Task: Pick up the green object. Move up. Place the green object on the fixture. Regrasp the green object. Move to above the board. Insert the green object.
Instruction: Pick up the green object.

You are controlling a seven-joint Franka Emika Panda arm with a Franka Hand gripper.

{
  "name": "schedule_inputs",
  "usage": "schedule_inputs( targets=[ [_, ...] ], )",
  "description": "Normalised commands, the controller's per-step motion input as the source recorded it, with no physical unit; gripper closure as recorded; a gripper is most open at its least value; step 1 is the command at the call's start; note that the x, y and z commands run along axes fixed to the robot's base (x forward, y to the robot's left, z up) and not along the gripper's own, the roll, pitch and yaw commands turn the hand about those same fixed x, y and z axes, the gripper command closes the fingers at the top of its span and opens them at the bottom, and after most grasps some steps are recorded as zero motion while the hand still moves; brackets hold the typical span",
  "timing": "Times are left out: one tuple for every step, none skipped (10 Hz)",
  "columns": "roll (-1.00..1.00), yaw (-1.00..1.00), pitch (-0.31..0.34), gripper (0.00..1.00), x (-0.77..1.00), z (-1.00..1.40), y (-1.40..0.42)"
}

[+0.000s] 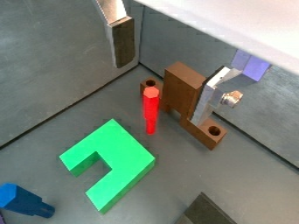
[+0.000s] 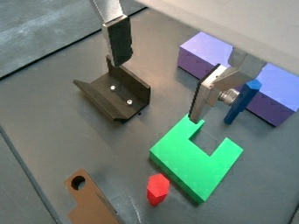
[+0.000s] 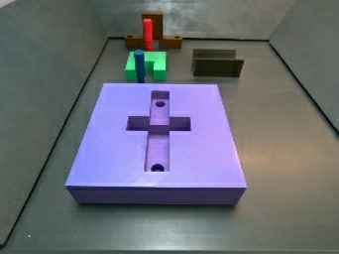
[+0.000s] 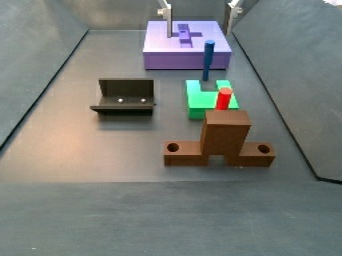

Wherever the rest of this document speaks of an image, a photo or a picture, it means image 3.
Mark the green U-shaped block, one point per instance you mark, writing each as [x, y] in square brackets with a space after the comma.
[155, 62]

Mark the purple board with cross slot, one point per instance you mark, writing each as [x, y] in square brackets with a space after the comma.
[157, 147]

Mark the blue cylinder peg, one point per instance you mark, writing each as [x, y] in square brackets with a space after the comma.
[139, 65]

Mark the brown T-shaped block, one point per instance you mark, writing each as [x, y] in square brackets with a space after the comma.
[165, 42]

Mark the red cylinder peg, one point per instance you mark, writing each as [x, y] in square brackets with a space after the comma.
[147, 34]

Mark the black angle bracket fixture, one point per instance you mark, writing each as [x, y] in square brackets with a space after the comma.
[216, 63]

